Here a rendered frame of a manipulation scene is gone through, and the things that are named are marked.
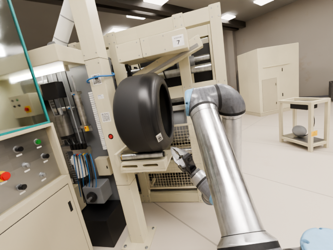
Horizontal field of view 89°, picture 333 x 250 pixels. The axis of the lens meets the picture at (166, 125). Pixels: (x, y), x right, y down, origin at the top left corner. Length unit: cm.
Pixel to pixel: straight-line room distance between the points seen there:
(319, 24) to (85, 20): 820
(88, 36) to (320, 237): 150
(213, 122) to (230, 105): 16
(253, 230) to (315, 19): 861
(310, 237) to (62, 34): 203
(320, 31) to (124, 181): 835
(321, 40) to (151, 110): 813
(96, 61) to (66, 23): 65
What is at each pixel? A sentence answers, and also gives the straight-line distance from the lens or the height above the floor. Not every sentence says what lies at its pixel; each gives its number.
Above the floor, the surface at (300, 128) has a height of 31.
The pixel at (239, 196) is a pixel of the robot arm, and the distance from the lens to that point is 53.
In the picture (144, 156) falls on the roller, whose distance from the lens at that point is 128.
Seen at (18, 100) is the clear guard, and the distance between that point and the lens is 127.
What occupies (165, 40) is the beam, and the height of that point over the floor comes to 172.
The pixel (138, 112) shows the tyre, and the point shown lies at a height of 125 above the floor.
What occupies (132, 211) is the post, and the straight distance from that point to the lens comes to 171.
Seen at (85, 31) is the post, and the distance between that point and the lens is 148.
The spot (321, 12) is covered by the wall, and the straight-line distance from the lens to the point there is 890.
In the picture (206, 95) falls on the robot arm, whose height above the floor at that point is 131.
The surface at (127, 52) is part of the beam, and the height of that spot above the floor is 170.
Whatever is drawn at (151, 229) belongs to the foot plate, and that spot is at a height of 1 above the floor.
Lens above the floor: 136
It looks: 12 degrees down
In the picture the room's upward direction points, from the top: 10 degrees counter-clockwise
